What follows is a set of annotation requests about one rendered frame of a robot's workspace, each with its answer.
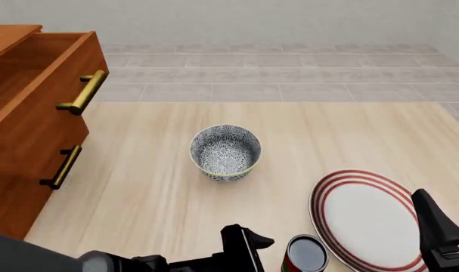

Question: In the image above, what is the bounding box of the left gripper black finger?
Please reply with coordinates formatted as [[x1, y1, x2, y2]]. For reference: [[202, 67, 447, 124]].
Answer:
[[250, 230, 275, 251]]

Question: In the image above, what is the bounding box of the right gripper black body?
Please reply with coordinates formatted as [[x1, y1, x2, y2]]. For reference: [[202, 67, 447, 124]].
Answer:
[[428, 243, 459, 272]]

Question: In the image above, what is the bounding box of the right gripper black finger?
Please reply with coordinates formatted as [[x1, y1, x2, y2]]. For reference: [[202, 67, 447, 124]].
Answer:
[[410, 188, 459, 258]]

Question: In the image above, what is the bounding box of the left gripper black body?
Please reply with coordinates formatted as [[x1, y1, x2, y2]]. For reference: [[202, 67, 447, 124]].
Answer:
[[219, 223, 267, 272]]

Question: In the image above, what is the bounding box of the closed wooden drawer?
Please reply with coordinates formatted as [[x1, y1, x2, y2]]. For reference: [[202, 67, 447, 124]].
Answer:
[[0, 115, 90, 183]]

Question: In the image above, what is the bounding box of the wooden cabinet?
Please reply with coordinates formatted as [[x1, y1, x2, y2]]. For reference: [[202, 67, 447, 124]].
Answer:
[[0, 24, 110, 242]]

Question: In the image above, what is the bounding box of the open wooden drawer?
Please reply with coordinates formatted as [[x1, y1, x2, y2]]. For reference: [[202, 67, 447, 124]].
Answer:
[[0, 30, 110, 134]]

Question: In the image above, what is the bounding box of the red green tin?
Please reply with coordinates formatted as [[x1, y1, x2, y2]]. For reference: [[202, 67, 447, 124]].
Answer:
[[281, 233, 330, 272]]

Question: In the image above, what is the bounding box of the white plate with red rings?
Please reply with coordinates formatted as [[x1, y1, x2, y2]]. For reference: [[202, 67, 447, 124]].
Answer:
[[309, 168, 429, 272]]

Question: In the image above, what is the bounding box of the blue white patterned bowl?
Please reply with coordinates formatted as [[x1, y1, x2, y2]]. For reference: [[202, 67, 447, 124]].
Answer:
[[189, 123, 263, 183]]

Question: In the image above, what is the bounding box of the dark brass drawer handle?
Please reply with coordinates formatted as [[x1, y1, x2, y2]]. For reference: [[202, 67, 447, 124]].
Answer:
[[39, 144, 83, 190]]

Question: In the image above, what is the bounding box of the long brass drawer handle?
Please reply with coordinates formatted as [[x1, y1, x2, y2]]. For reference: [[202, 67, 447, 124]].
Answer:
[[55, 70, 109, 116]]

